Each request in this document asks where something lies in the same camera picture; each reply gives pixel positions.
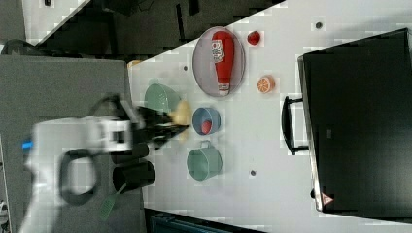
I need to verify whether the large black cup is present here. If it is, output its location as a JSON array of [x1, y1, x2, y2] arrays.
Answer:
[[112, 161, 155, 192]]

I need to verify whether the green mug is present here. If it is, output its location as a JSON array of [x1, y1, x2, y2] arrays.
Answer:
[[187, 140, 223, 182]]

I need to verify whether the green spatula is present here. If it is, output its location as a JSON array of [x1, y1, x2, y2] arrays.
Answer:
[[100, 184, 126, 221]]

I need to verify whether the peeled yellow toy banana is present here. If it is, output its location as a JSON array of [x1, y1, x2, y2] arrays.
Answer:
[[167, 100, 191, 127]]

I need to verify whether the grey oval plate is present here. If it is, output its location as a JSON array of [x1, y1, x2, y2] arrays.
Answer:
[[192, 27, 246, 97]]

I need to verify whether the red ketchup bottle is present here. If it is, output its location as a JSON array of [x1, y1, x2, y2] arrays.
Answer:
[[211, 30, 235, 96]]

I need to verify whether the black toaster oven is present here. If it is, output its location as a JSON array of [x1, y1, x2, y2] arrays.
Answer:
[[298, 28, 412, 222]]

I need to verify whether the orange slice toy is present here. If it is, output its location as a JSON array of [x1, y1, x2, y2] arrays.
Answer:
[[257, 76, 275, 93]]

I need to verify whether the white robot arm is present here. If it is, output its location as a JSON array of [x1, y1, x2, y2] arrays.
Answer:
[[18, 100, 191, 233]]

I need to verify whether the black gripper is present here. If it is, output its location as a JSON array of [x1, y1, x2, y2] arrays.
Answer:
[[132, 107, 189, 150]]

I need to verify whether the red toy strawberry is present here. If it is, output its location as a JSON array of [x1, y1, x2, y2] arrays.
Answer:
[[247, 31, 260, 46]]

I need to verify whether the blue bowl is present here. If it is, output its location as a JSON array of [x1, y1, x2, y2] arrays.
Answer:
[[192, 108, 221, 135]]

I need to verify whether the black oven door handle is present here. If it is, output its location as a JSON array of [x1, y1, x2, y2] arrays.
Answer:
[[281, 96, 309, 155]]

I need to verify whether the red toy in bowl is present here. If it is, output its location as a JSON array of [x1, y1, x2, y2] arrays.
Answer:
[[201, 120, 212, 135]]

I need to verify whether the green plastic colander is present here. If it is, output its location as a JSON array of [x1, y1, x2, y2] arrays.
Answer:
[[144, 83, 181, 113]]

